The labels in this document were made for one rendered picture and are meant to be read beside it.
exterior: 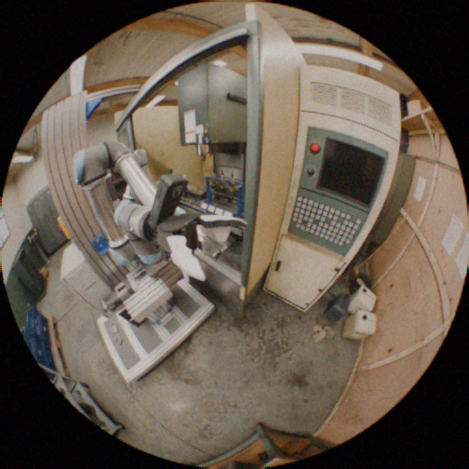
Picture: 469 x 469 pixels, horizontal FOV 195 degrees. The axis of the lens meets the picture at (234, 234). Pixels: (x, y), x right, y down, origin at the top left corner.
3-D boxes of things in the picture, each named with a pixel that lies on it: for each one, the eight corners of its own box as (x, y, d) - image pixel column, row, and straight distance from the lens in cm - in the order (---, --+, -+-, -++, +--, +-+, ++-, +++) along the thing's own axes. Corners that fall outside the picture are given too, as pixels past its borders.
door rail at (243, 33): (246, 33, 59) (246, 27, 62) (114, 132, 234) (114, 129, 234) (251, 36, 61) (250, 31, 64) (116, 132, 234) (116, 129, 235)
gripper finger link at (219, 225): (241, 236, 32) (201, 240, 31) (243, 213, 29) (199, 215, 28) (245, 245, 29) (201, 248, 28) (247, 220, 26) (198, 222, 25)
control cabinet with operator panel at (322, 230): (300, 318, 181) (401, 89, 102) (259, 296, 179) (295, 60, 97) (322, 252, 268) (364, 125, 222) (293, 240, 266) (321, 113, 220)
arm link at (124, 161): (121, 151, 78) (182, 229, 59) (100, 157, 74) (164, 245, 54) (127, 130, 71) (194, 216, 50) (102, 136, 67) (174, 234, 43)
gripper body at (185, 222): (206, 249, 30) (167, 235, 38) (203, 213, 26) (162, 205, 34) (183, 272, 26) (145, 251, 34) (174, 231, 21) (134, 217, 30)
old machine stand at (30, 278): (46, 294, 460) (19, 257, 434) (39, 303, 493) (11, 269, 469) (47, 279, 502) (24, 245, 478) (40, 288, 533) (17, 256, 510)
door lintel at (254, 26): (257, 34, 61) (256, 19, 69) (116, 132, 236) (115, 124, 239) (263, 40, 63) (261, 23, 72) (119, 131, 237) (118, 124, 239)
